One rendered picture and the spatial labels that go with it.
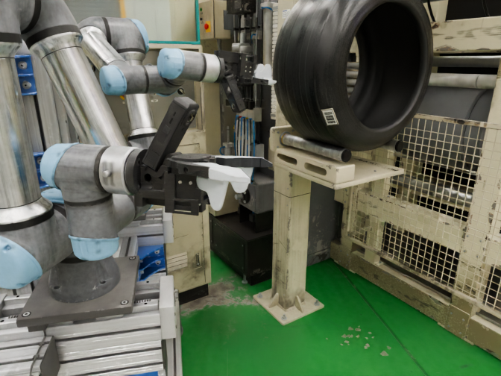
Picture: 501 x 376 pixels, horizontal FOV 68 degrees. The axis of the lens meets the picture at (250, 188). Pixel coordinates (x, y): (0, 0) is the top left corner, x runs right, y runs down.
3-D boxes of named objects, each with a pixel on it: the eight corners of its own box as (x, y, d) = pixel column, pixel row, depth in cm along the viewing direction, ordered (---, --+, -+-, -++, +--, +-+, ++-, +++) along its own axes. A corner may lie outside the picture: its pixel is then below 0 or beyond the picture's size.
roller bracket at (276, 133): (269, 151, 154) (269, 127, 151) (338, 140, 174) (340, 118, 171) (273, 152, 151) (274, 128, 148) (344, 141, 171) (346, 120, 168)
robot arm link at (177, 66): (153, 54, 99) (165, 40, 92) (191, 60, 105) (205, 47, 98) (156, 83, 98) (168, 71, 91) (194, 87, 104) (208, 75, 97)
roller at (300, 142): (279, 133, 151) (288, 132, 154) (280, 145, 153) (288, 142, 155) (342, 151, 124) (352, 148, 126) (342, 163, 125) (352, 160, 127)
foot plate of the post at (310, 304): (253, 297, 200) (253, 291, 198) (291, 282, 213) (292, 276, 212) (282, 326, 178) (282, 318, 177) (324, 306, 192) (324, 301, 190)
